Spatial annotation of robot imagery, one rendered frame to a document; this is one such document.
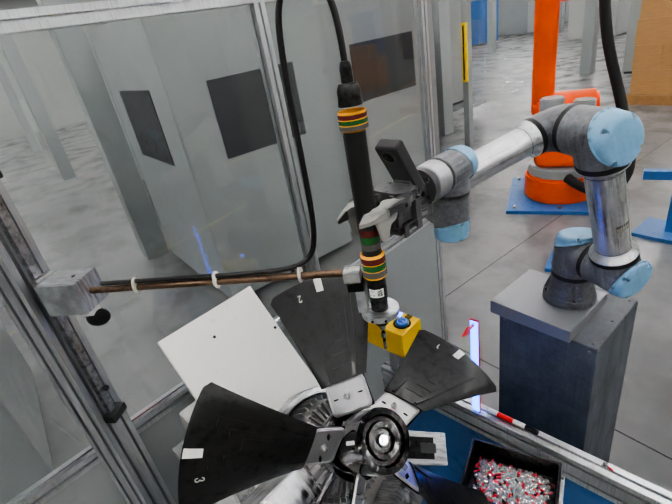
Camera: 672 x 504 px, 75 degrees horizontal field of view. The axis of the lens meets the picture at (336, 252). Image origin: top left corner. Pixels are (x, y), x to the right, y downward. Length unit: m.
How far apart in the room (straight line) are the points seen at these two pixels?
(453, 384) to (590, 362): 0.54
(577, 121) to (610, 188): 0.18
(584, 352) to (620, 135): 0.64
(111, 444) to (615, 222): 1.34
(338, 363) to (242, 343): 0.28
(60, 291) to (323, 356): 0.53
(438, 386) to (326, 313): 0.30
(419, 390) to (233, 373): 0.43
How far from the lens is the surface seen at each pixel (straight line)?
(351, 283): 0.77
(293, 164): 1.53
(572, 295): 1.51
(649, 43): 8.77
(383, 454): 0.89
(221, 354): 1.08
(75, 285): 0.98
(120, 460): 1.32
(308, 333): 0.96
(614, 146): 1.11
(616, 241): 1.30
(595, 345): 1.46
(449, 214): 0.92
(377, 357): 2.20
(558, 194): 4.72
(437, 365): 1.09
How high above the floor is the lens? 1.92
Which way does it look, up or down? 27 degrees down
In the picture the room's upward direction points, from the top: 11 degrees counter-clockwise
